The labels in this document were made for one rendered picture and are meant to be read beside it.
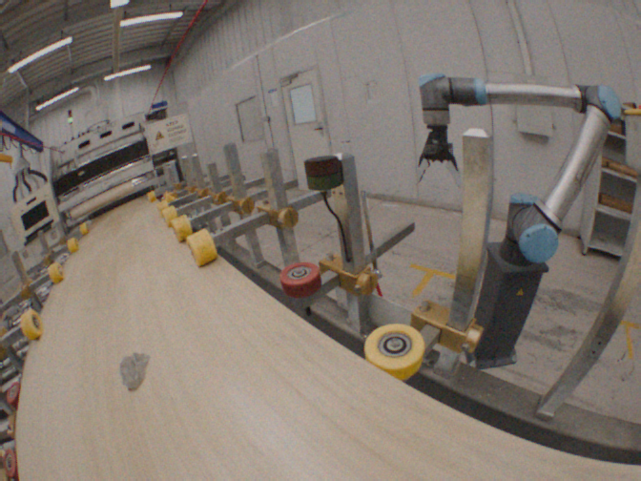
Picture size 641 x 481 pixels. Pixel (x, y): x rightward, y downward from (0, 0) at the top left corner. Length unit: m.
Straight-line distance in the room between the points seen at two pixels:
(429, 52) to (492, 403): 3.19
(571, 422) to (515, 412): 0.16
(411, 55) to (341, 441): 3.36
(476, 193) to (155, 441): 0.51
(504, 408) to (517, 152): 2.77
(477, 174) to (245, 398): 0.39
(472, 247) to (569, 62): 2.99
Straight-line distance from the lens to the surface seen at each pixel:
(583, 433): 0.65
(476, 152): 0.34
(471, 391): 0.57
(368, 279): 0.54
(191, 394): 0.38
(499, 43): 3.18
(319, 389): 0.33
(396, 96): 3.41
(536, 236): 0.92
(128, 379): 0.45
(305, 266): 0.53
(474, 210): 0.36
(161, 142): 2.89
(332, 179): 0.43
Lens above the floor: 1.18
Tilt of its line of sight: 25 degrees down
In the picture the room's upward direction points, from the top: 10 degrees counter-clockwise
